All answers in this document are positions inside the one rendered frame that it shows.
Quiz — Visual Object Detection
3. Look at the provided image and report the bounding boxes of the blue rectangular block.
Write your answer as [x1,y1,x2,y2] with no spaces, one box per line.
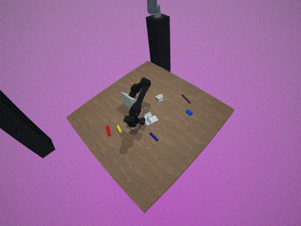
[185,109,193,116]

